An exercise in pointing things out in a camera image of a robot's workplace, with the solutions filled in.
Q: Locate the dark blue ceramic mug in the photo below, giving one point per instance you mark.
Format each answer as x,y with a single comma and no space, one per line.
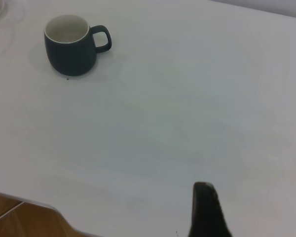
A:
69,54

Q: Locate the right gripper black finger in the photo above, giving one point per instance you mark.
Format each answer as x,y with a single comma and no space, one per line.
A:
207,214

